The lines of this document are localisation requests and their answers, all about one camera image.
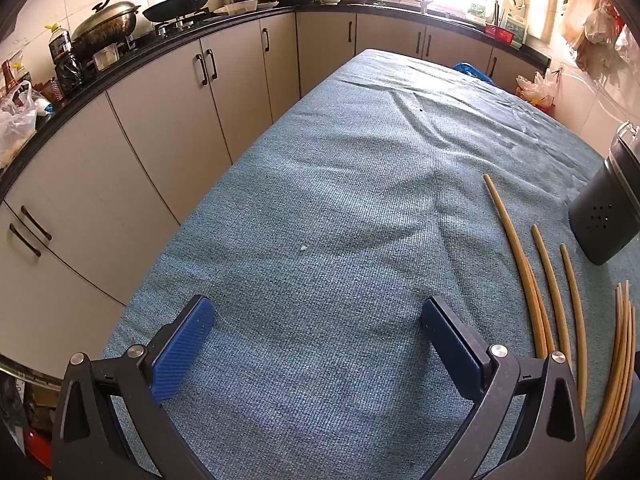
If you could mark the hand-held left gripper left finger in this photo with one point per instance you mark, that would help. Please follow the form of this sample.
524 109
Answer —
182 347

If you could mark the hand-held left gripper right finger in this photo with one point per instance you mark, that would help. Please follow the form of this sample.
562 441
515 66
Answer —
452 347

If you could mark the dark grey chopstick holder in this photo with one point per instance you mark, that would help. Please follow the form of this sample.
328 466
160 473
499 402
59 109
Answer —
605 200

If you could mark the blue tablecloth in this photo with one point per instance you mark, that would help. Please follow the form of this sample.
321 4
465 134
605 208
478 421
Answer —
350 210

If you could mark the beige lower kitchen cabinets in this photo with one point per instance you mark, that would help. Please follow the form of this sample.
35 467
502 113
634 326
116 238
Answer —
165 125

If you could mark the red bin with plastic bags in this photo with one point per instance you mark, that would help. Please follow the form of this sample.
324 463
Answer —
535 87

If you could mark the white plastic bag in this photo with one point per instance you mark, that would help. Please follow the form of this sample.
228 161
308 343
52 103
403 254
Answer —
15 130

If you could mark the blue plastic bag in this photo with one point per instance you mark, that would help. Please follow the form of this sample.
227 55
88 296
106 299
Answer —
467 69

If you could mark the small clear container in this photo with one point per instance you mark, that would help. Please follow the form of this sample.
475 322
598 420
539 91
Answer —
106 56

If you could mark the small red basket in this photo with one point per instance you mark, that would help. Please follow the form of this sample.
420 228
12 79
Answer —
500 34

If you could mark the gas stove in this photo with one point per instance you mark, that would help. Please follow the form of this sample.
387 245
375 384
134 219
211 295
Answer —
172 25

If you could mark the white detergent jug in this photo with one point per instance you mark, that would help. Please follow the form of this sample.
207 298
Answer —
516 30

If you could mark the cooking oil bottle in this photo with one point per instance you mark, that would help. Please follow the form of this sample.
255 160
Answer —
61 45

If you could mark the black kitchen countertop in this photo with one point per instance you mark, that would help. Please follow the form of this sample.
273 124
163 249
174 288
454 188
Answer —
235 21

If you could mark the wok with steel lid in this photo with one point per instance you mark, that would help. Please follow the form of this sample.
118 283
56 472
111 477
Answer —
102 22

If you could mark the green packet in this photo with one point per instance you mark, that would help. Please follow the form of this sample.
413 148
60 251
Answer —
477 11

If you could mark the white hanging cutting board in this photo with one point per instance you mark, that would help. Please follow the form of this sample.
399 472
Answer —
542 15

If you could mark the white dish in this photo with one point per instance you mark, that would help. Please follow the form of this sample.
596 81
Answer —
241 7

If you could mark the bunch of hanging plastic bags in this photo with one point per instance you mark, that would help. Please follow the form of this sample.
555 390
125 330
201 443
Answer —
595 25

